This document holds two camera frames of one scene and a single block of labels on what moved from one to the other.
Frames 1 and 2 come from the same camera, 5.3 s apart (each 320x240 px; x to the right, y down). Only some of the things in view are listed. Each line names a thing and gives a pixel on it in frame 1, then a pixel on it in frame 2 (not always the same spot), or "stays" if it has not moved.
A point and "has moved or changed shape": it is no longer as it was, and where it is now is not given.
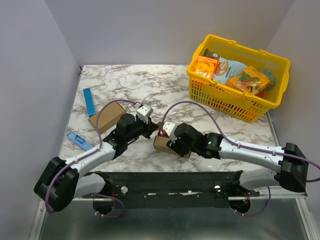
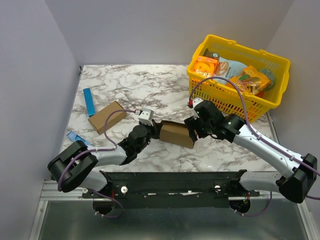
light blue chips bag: x=227 y=70 stays
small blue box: x=79 y=141 stays
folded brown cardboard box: x=108 y=118 stays
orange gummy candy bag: x=251 y=80 stays
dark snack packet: x=207 y=53 stays
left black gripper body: x=140 y=128 to x=152 y=134
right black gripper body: x=172 y=144 to x=191 y=127
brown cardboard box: x=160 y=142 has moved or changed shape
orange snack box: x=205 y=66 stays
